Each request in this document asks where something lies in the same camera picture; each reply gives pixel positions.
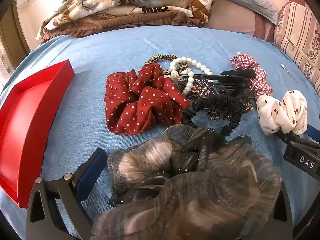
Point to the black dotted hair bow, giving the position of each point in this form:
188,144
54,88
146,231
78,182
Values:
185,160

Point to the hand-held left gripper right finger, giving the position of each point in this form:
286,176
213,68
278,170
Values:
285,226

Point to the striped floral pillow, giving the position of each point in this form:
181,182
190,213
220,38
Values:
300,30

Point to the red plaid scrunchie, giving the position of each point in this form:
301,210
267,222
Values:
260,75

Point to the brown quilted blanket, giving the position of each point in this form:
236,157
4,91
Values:
120,21

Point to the red polka dot scrunchie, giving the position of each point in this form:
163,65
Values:
140,100

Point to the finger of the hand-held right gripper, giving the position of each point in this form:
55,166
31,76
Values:
291,140
314,133

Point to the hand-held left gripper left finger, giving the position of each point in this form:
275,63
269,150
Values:
92,172

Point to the grey striped sheer scrunchie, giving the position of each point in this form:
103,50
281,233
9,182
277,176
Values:
200,200

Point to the blue bed sheet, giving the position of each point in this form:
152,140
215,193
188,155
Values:
112,50

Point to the black bow hair clip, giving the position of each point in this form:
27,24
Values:
235,73

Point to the wooden window frame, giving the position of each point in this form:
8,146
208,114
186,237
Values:
12,32

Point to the metal hair pin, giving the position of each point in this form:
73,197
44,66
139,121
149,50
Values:
283,66

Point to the pink rhinestone hair clip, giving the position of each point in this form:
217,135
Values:
200,90

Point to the red tray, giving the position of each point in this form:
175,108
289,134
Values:
25,135

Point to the white cherry print scrunchie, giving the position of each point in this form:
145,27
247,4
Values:
275,112

